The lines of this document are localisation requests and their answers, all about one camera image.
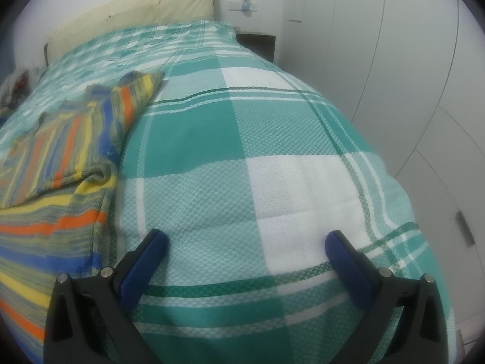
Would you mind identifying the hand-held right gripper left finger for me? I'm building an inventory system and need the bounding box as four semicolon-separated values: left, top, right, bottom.
43;228;169;364

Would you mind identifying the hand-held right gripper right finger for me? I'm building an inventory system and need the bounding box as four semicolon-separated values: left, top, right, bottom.
325;230;452;364

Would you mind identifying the striped knitted sweater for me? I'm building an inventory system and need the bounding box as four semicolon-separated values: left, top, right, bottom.
0;70;166;354

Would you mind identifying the pile of clothes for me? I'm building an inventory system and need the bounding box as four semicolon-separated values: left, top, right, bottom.
0;68;32;119

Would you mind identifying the bed with green plaid sheet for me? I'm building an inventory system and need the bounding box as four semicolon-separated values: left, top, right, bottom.
0;20;456;364

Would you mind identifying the white wardrobe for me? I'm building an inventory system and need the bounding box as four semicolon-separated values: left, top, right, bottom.
280;0;485;349

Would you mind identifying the dark wooden nightstand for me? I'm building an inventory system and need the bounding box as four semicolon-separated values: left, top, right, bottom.
235;32;277;63

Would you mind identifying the cream padded headboard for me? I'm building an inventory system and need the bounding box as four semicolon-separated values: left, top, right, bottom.
43;0;216;67

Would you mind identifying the short dark wardrobe handle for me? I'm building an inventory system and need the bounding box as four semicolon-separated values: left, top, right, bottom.
455;211;477;247

